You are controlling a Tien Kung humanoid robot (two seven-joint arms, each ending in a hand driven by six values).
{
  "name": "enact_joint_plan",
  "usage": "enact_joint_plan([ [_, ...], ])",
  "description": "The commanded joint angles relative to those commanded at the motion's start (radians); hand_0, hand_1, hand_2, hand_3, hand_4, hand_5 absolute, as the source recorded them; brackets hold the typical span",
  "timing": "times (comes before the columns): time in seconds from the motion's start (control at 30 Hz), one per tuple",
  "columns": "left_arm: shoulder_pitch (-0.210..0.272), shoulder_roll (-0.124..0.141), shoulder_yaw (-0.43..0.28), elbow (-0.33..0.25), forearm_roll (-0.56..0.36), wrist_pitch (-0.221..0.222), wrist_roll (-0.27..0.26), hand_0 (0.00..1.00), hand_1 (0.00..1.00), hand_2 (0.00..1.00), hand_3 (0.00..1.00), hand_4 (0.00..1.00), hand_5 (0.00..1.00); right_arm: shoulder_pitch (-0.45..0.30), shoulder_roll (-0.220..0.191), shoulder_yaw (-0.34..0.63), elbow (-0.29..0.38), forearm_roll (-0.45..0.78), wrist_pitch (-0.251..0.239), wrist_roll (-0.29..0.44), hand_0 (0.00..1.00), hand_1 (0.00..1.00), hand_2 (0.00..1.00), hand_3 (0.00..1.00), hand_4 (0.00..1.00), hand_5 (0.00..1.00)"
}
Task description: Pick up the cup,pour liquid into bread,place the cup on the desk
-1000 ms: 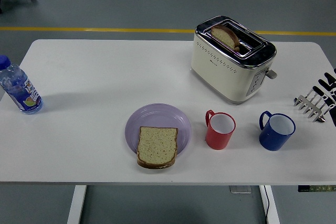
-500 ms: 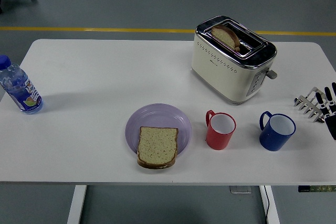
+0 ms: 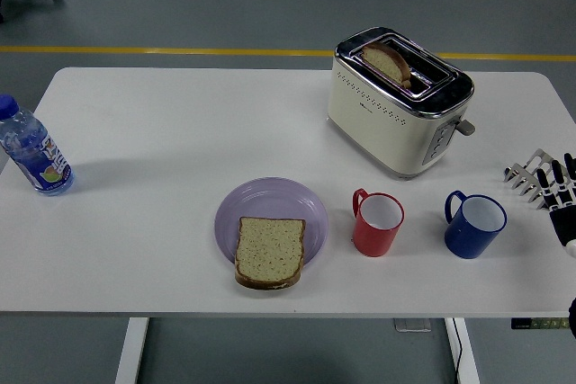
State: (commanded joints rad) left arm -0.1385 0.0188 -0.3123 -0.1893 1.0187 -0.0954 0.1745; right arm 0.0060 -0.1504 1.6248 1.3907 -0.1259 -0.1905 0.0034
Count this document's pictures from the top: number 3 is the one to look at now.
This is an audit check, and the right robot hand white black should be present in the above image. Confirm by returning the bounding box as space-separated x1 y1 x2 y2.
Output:
535 152 576 262

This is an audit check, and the blue enamel cup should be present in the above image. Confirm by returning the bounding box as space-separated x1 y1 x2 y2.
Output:
444 190 508 260

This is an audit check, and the red enamel cup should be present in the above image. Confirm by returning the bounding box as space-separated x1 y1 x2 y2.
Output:
351 187 406 258

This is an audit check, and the rounded bread slice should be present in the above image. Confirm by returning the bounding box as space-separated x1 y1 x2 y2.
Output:
361 40 413 90

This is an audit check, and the square bread slice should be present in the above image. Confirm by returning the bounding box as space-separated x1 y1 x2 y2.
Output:
233 216 307 291

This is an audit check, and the silver metal toast rack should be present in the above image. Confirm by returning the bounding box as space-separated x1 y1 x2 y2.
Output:
503 148 569 210

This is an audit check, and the black table control panel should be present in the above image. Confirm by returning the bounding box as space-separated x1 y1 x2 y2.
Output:
510 317 572 330

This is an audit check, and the white table leg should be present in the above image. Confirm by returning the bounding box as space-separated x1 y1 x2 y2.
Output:
114 317 150 384
444 317 481 384

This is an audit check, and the cream chrome toaster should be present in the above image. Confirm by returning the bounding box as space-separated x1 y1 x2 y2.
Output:
327 26 477 181

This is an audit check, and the purple round plate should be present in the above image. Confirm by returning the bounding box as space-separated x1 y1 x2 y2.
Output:
213 176 329 271

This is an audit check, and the blue-capped plastic drink bottle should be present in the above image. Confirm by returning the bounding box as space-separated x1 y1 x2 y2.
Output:
0 94 76 197

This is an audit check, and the thin black table cable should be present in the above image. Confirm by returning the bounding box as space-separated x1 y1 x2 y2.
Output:
451 318 464 384

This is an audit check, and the grey under-table bracket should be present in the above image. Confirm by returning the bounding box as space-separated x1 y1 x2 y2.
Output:
393 318 432 334

